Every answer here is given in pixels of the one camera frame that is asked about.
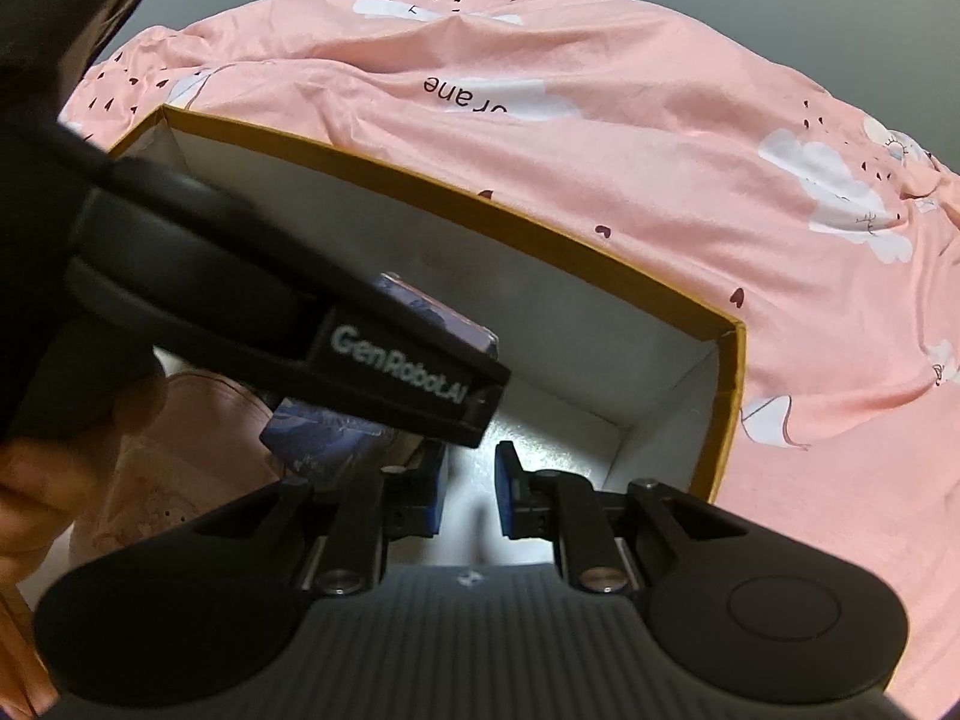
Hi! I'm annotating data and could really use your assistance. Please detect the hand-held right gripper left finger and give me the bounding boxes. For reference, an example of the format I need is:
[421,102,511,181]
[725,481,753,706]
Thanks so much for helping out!
[191,439,452,597]

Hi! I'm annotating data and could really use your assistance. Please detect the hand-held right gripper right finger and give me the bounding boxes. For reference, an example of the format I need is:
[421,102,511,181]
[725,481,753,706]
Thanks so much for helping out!
[495,441,751,595]

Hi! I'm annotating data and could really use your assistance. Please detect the purple patterned packet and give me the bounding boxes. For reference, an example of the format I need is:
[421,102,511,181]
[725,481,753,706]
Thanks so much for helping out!
[259,272,501,482]

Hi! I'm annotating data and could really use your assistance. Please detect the orange cardboard box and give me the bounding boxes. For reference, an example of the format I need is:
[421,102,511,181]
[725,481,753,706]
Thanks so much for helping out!
[109,105,751,567]

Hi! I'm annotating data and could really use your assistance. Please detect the pink printed envelope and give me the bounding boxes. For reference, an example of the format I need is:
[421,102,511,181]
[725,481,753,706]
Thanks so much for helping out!
[71,371,287,567]

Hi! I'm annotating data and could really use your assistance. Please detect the person's left hand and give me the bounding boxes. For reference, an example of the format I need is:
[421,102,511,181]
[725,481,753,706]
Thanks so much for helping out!
[0,373,172,587]

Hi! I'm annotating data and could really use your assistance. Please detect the pink printed blanket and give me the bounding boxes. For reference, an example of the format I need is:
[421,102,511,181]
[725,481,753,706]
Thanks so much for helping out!
[58,0,960,695]

